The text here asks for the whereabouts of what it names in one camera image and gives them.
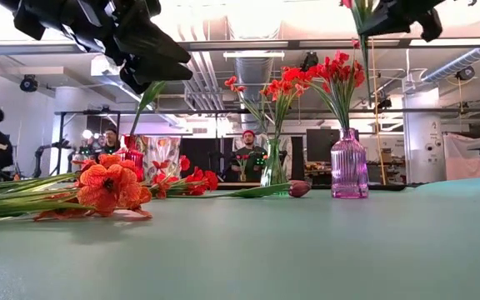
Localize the black monitor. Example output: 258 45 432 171
305 127 360 163

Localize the floral patterned curtain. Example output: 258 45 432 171
139 135 182 176

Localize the black truss frame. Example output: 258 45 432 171
53 107 480 176

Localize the yellow hanging cable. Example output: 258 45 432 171
370 37 388 185

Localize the green glass vase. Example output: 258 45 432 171
259 137 290 197

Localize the black ceiling cable reel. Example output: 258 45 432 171
301 51 320 74
455 65 477 82
18 73 40 93

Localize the background wooden table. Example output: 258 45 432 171
217 181 262 188

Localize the white ceiling box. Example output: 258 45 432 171
90 54 129 78

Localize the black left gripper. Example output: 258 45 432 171
0 0 194 95

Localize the white ceiling light bar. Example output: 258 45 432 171
222 50 286 60

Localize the white cylindrical cabinet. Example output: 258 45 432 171
402 87 446 184

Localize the white ribbed duct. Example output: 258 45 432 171
421 47 480 83

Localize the red ribbed glass vase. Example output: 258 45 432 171
117 133 145 183

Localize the silver ventilation duct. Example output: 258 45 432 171
234 56 275 134

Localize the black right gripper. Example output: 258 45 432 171
357 0 448 43

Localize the red flower in vase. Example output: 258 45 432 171
234 153 250 183

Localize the black backdrop curtain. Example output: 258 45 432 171
180 137 235 183

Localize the white cloth sheet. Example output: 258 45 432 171
442 132 480 178

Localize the purple ribbed glass vase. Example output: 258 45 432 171
330 127 370 199

